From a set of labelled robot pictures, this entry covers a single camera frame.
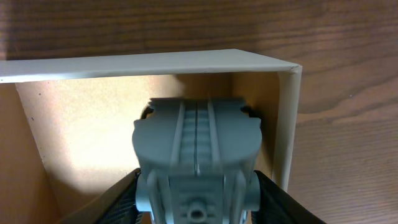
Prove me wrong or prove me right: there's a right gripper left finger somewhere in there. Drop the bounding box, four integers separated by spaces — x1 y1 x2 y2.
59 168 142 224

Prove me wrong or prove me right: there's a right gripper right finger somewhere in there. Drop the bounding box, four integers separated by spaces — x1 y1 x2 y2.
251 170 326 224

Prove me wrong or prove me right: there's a yellow grey toy truck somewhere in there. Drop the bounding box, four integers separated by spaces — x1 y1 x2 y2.
132 98 262 223

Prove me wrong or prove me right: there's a white cardboard box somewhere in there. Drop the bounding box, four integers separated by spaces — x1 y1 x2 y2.
1 49 302 217

